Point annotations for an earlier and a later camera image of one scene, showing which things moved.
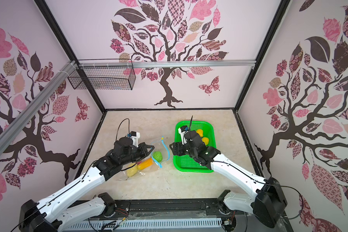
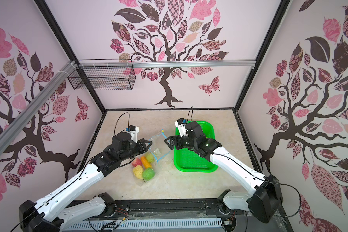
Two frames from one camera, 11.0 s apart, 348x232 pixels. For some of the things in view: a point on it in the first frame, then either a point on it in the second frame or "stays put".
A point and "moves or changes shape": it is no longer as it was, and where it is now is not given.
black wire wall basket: x=104 y=74 stays put
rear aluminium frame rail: x=166 y=64 stays put
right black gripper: x=179 y=148 → x=177 y=141
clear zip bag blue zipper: x=155 y=160 moves or changes shape
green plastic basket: x=187 y=163 stays put
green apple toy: x=157 y=155 → x=148 y=174
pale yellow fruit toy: x=132 y=171 → x=138 y=170
